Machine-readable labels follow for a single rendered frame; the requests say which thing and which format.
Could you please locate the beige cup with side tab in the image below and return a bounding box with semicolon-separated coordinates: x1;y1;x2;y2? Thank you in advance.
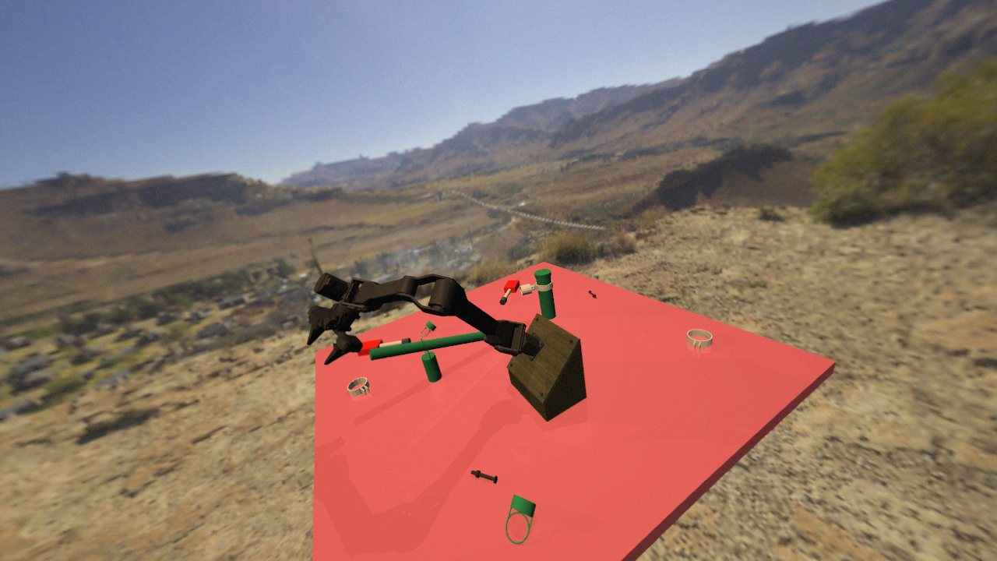
520;281;553;295

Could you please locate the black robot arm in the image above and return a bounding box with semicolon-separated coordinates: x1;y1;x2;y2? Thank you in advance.
309;273;544;361

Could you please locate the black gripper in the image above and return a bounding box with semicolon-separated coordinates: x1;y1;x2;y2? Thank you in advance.
307;303;363;365

